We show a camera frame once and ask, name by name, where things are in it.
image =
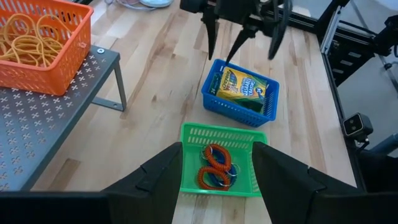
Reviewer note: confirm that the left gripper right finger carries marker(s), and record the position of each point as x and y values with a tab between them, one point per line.
311	205

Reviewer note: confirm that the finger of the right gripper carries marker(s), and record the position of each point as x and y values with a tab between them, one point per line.
241	42
212	34

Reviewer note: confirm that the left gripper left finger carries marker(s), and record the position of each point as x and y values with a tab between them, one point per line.
124	205

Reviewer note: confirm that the yellow crayon box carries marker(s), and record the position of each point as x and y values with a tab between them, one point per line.
242	87

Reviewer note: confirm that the blue plastic basket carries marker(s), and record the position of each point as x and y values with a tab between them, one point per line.
230	110

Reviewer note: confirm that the green plastic basket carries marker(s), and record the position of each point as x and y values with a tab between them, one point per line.
192	174

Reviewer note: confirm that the blue spiral wrist coil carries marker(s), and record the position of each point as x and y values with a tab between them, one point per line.
223	154
217	181

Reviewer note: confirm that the red spiral wrist coil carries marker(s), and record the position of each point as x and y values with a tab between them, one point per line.
217	147
214	169

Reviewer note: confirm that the orange plastic basket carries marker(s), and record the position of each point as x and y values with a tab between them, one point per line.
46	81

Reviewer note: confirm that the yellow rubber band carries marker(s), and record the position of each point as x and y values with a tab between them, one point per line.
18	14
46	16
28	39
4	56

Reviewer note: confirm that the grey perforated metal shelf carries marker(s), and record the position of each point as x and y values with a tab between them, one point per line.
31	124

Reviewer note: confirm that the small black table camera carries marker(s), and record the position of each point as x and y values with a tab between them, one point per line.
357	124

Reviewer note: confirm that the black aluminium table frame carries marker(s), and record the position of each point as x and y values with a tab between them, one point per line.
342	53

